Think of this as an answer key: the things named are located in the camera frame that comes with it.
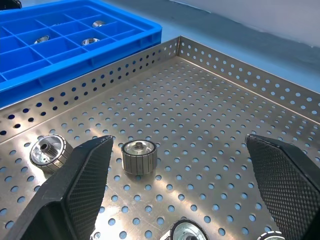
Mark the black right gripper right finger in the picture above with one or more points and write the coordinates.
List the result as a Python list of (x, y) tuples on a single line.
[(287, 190)]

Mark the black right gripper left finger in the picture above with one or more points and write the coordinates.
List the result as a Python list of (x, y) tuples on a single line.
[(75, 190)]

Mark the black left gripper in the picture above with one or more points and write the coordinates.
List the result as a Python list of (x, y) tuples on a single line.
[(11, 3)]

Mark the blue compartment tray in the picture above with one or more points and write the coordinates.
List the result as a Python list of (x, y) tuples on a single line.
[(75, 67)]

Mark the perforated metal tray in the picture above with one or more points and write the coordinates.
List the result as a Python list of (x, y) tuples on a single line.
[(200, 112)]

